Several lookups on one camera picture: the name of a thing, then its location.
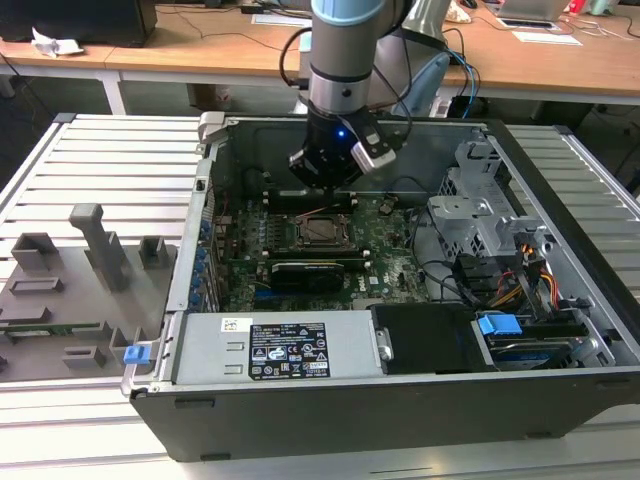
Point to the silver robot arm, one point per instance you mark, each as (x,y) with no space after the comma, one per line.
(340,60)

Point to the CPU socket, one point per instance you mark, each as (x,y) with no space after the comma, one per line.
(296,239)

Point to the blue expansion slot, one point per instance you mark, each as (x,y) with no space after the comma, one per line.
(264,296)

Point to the round coin battery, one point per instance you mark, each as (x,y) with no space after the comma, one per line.
(387,206)

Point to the grey case latch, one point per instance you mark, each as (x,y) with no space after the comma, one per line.
(210,125)

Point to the green motherboard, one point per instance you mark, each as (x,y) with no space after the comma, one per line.
(395,245)

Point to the black graphics card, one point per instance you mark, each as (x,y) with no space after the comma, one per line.
(307,277)

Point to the silver metal drive cage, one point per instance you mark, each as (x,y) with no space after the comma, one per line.
(465,210)

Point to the wooden desk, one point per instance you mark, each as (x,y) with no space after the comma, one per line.
(550,65)
(200,55)

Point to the silver finned heatsink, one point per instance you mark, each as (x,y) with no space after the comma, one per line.
(362,304)

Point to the beige lumpy object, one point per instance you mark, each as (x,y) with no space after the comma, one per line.
(459,15)

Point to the black plastic shroud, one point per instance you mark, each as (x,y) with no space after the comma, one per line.
(430,340)

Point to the grey power supply unit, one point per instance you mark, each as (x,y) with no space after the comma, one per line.
(210,350)

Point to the silver laptop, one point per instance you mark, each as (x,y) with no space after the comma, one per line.
(530,10)

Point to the hard disk in blue carrier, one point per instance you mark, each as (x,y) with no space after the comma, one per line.
(497,330)

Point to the black open PC case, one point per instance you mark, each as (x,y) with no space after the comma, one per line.
(350,425)

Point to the blue case latch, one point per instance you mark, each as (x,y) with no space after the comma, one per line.
(136,355)

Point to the black computer box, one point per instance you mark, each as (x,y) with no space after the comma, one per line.
(75,20)

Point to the crumpled white paper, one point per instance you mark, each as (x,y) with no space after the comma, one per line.
(55,46)

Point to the grey parts rack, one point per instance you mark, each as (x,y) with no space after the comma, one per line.
(75,325)

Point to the green RAM stick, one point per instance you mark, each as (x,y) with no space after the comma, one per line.
(50,327)

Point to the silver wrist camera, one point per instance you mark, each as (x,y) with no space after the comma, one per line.
(296,159)

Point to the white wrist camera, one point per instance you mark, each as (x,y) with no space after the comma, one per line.
(372,155)

